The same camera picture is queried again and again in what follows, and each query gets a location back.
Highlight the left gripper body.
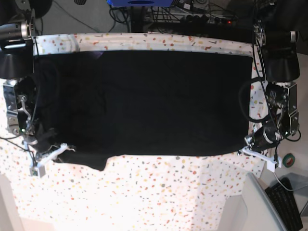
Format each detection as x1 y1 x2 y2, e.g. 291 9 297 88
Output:
244 124 281 153

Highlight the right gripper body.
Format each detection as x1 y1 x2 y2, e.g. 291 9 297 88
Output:
28 128 57 154

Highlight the black t-shirt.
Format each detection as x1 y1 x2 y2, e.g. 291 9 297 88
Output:
35 51 252 170

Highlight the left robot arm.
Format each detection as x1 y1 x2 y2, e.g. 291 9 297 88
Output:
239 0 308 153

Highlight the black keyboard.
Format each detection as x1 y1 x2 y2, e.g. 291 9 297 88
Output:
265 183 303 231

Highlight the grey laptop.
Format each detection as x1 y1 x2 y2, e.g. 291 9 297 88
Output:
242 173 287 231

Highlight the terrazzo pattern tablecloth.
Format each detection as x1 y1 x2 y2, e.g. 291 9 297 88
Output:
0 33 266 231

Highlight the black power strip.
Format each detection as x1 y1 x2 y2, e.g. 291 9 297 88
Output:
180 14 239 26

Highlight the white cable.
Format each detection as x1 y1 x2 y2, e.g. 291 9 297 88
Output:
273 172 295 192

